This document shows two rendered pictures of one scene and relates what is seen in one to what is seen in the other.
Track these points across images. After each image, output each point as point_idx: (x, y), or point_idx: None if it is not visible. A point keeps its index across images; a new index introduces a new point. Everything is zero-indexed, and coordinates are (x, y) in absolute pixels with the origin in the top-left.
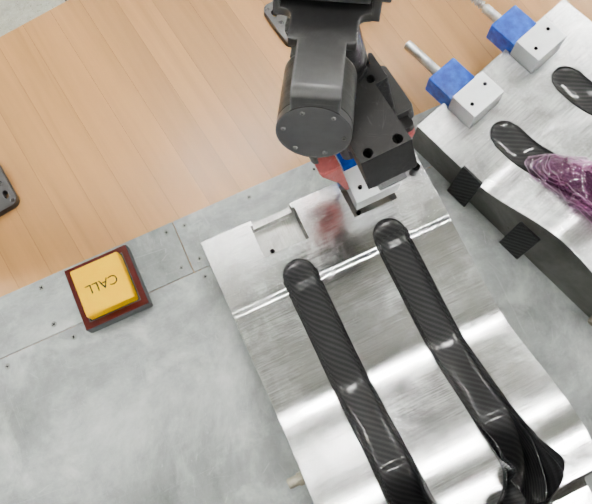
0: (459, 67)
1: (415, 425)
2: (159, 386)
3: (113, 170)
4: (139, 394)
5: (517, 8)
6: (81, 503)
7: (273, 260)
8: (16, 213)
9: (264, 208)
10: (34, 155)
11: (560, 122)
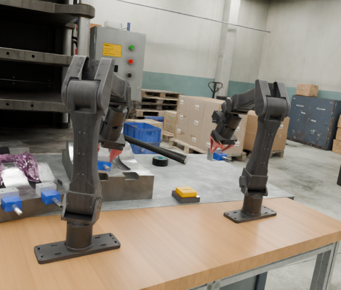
0: (46, 194)
1: (104, 150)
2: (168, 186)
3: (189, 217)
4: (174, 186)
5: (6, 201)
6: (186, 179)
7: (132, 171)
8: (223, 213)
9: (132, 204)
10: (222, 223)
11: (16, 186)
